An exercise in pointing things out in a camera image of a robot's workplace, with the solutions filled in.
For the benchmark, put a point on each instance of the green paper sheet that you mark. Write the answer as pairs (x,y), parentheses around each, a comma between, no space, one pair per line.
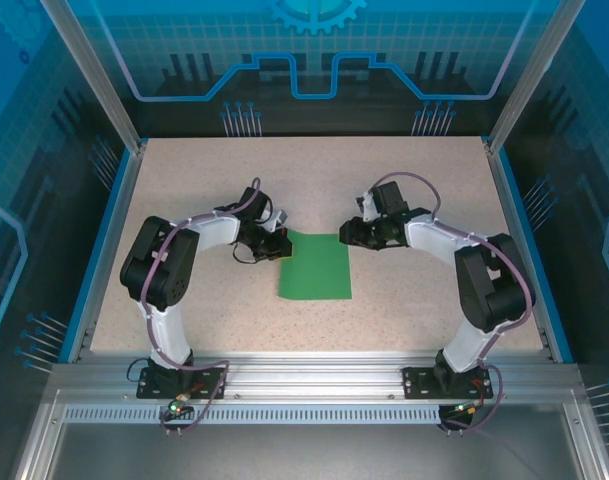
(316,270)

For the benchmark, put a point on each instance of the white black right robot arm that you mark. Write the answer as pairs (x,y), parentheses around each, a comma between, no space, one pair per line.
(464,345)

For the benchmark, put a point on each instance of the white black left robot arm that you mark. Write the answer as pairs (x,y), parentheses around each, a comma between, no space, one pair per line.
(171,330)

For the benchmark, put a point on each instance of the aluminium cross beam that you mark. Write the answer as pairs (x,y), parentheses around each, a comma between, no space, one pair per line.
(309,375)

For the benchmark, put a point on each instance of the blue side trim strip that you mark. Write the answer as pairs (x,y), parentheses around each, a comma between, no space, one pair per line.
(98,250)
(515,190)

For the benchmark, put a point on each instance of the small LED connector module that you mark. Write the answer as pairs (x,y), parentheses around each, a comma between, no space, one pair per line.
(466,409)
(176,406)

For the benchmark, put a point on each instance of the blue printed side panel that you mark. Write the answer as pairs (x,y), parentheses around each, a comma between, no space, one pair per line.
(584,200)
(24,200)

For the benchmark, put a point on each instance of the grey metal bottom panel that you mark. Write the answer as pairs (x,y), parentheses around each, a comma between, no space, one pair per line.
(309,455)

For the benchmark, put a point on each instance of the blue printed panel with gear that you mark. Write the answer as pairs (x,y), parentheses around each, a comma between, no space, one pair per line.
(184,50)

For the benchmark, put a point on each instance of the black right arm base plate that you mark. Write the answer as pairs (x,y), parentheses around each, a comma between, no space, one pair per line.
(419,384)

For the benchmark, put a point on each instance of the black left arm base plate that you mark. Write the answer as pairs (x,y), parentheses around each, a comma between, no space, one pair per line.
(154,385)

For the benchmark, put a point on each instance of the aluminium frame post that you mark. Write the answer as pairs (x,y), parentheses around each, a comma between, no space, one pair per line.
(531,75)
(104,80)

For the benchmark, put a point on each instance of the aluminium lower frame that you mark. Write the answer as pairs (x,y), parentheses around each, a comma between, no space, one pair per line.
(41,440)

